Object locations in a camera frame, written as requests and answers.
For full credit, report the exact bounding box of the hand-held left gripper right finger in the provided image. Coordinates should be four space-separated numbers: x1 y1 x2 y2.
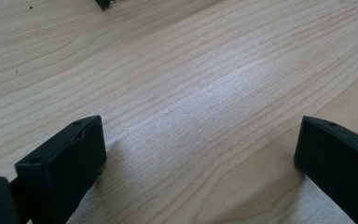
293 115 358 224

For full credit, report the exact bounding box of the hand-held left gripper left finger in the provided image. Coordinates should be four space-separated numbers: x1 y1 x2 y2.
14 114 107 224

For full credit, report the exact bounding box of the black wire basket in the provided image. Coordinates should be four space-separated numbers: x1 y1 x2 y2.
94 0 129 11

